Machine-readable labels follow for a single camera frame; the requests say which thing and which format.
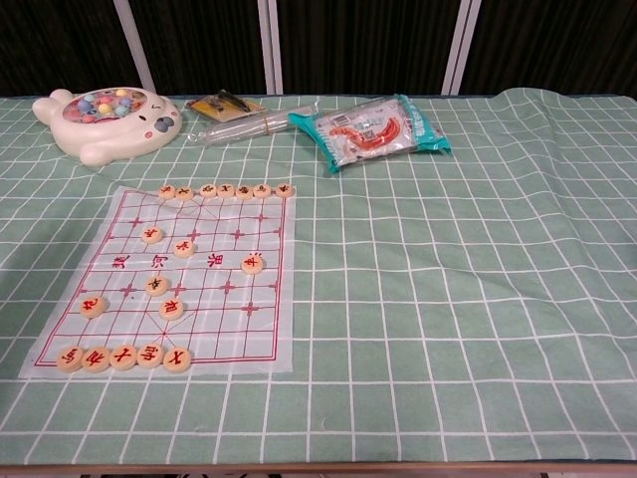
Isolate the white partition frame post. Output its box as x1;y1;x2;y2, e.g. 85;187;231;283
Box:
256;0;286;95
440;0;484;96
111;0;159;95

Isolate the cream seal fishing toy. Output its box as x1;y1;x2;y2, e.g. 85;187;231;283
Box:
32;85;183;166

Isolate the yellow razor blister pack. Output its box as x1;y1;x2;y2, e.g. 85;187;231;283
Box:
184;89;264;124

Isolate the translucent chinese chess board sheet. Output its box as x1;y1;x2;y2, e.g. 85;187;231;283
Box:
18;184;298;380

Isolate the clear plastic tube bag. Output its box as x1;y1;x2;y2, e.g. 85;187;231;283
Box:
187;102;319;149

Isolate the green white checked tablecloth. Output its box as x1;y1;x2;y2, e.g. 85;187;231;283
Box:
0;87;637;469

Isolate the teal silver snack bag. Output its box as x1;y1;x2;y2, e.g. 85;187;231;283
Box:
287;93;453;176

